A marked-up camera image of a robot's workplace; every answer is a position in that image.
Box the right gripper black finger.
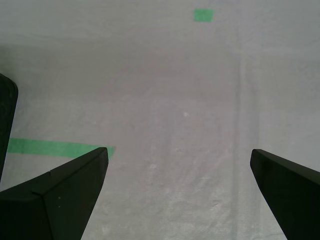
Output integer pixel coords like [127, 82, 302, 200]
[250, 148, 320, 240]
[0, 147, 109, 240]

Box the black perforated plastic basket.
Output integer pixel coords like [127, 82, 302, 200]
[0, 73, 19, 181]

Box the long green tape strip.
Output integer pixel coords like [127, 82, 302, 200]
[6, 138, 117, 159]

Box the white table cloth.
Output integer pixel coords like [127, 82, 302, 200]
[0, 0, 320, 240]

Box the small green tape mark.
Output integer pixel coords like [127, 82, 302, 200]
[194, 8, 215, 23]

